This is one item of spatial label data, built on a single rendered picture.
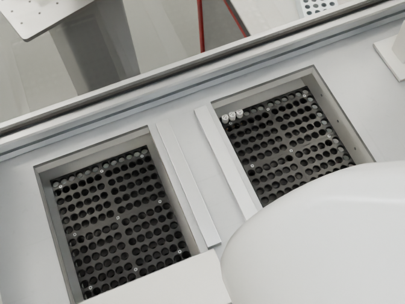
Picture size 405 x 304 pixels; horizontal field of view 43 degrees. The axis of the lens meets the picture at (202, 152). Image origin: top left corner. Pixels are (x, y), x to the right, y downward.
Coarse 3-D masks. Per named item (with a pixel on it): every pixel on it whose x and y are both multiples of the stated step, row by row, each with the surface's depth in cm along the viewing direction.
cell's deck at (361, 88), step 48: (336, 48) 92; (192, 96) 89; (240, 96) 90; (336, 96) 88; (384, 96) 87; (96, 144) 86; (192, 144) 84; (384, 144) 83; (0, 192) 82; (0, 240) 78; (48, 240) 78; (0, 288) 74; (48, 288) 74
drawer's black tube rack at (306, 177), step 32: (224, 128) 91; (256, 128) 94; (288, 128) 90; (320, 128) 90; (256, 160) 87; (288, 160) 90; (320, 160) 87; (352, 160) 87; (256, 192) 85; (288, 192) 88
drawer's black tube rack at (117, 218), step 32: (64, 192) 86; (96, 192) 86; (128, 192) 86; (160, 192) 86; (64, 224) 83; (96, 224) 83; (128, 224) 83; (160, 224) 83; (96, 256) 84; (128, 256) 80; (160, 256) 80; (96, 288) 79
